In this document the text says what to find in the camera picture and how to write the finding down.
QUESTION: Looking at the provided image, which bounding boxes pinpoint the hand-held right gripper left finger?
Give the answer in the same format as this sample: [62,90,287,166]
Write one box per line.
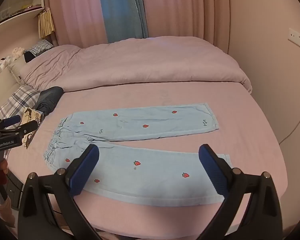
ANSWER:
[17,144,100,240]

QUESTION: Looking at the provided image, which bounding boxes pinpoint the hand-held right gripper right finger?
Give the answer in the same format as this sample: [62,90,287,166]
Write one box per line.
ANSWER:
[198,144,283,240]

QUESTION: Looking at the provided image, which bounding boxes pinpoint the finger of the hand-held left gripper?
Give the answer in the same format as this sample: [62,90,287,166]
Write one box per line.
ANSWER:
[0,115,22,128]
[5,120,39,138]

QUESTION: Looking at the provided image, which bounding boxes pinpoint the light blue strawberry pants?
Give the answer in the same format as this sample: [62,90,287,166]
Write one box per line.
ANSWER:
[42,102,232,207]

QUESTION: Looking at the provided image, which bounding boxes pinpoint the person's left forearm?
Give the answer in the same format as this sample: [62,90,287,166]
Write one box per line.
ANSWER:
[0,197,15,232]

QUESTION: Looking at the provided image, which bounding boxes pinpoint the beige patterned cloth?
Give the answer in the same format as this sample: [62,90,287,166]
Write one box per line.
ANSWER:
[21,106,43,149]

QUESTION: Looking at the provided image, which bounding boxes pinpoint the grey plaid pillow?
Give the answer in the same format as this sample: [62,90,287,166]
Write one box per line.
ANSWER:
[0,84,42,128]

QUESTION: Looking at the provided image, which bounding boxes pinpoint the pink padded headboard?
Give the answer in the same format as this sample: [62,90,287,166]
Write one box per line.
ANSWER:
[0,39,50,113]

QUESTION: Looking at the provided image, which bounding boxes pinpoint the dark blue folded clothing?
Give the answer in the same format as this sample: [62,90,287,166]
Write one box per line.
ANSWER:
[37,86,64,115]

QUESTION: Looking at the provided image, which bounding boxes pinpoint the dark furniture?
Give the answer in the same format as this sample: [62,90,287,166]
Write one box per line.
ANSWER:
[5,172,24,208]

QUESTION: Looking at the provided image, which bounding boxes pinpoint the white lace pillow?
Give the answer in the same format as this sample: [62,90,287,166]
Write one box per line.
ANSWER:
[7,56,28,84]

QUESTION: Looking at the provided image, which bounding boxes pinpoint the dark checked pillow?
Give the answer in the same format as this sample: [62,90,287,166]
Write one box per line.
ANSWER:
[24,39,54,63]

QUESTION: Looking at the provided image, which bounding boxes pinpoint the yellow hanging tassel cloth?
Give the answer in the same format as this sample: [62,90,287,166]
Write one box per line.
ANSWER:
[38,7,56,39]

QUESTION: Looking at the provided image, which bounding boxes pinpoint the pink pillow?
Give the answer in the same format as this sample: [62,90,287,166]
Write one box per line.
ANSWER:
[19,35,253,94]

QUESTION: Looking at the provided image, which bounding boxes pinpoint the pink curtain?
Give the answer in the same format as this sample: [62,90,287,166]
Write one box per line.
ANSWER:
[141,0,231,53]
[48,0,108,47]

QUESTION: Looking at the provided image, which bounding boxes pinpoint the blue curtain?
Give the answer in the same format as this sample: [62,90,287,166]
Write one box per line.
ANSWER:
[97,0,150,43]

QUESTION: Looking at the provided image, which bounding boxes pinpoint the white wall shelf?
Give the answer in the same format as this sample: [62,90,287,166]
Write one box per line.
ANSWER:
[0,0,46,32]

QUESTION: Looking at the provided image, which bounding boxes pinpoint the white wall socket strip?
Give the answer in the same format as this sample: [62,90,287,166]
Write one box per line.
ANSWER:
[288,27,300,52]

